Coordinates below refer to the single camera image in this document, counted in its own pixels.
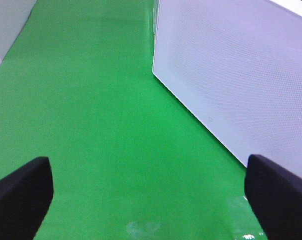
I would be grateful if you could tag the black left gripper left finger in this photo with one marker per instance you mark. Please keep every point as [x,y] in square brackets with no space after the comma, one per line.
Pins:
[25,197]

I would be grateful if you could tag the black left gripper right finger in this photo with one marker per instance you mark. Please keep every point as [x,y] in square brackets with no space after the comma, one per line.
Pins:
[275,197]

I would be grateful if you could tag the white microwave oven body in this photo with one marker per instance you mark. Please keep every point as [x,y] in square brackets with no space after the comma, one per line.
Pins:
[155,15]

